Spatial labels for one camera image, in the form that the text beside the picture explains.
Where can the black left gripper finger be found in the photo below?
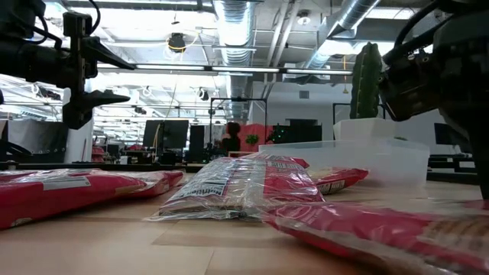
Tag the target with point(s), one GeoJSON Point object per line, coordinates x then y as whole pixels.
{"type": "Point", "coordinates": [88, 101]}
{"type": "Point", "coordinates": [101, 49]}

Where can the red snack bag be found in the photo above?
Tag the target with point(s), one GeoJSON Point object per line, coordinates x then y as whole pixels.
{"type": "Point", "coordinates": [237, 187]}

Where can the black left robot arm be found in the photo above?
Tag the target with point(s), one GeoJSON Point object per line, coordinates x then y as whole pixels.
{"type": "Point", "coordinates": [15, 15]}

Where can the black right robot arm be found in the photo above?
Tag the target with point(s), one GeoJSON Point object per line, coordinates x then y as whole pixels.
{"type": "Point", "coordinates": [481, 153]}

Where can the black monitor on arm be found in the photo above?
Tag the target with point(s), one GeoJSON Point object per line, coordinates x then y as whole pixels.
{"type": "Point", "coordinates": [445, 133]}

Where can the large red popcorn bag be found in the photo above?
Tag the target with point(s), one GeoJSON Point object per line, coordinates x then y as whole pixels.
{"type": "Point", "coordinates": [57, 196]}

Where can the white column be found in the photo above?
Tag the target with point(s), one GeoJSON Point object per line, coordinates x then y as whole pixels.
{"type": "Point", "coordinates": [82, 145]}

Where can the tall green cactus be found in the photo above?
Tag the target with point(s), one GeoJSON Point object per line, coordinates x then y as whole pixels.
{"type": "Point", "coordinates": [366, 84]}

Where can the black ceiling fixture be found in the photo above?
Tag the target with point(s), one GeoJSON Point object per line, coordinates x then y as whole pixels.
{"type": "Point", "coordinates": [176, 42]}

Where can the clear plastic basket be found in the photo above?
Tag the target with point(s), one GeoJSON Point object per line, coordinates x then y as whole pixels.
{"type": "Point", "coordinates": [374, 160]}

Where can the black computer monitor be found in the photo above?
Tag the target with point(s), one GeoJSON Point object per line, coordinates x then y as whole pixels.
{"type": "Point", "coordinates": [172, 133]}

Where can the black tower box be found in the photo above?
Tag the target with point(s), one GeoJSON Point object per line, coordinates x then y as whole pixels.
{"type": "Point", "coordinates": [196, 143]}

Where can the person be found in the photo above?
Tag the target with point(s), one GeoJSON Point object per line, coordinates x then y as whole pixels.
{"type": "Point", "coordinates": [231, 139]}

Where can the dark plant with green lights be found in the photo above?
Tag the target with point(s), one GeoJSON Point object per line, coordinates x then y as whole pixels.
{"type": "Point", "coordinates": [280, 134]}

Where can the small green potted plant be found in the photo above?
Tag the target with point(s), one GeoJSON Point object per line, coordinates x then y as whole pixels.
{"type": "Point", "coordinates": [252, 139]}

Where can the orange-red panel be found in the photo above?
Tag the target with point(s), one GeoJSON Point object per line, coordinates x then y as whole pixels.
{"type": "Point", "coordinates": [258, 135]}

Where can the black frame rail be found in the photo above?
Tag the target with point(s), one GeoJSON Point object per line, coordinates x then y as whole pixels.
{"type": "Point", "coordinates": [95, 167]}

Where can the slanted silver ventilation duct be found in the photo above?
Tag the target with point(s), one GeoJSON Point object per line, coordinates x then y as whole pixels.
{"type": "Point", "coordinates": [340, 26]}

